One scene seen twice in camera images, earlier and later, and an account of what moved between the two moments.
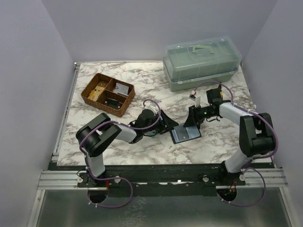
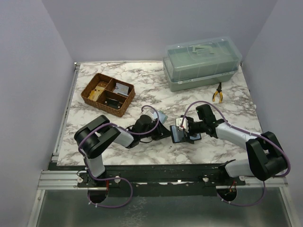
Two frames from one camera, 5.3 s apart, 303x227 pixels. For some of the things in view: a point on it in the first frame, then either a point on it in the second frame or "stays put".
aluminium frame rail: x=66 y=113 stays put
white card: x=121 y=89 stays put
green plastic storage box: x=188 y=63 stays put
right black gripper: x=191 y=121 -> x=190 y=134
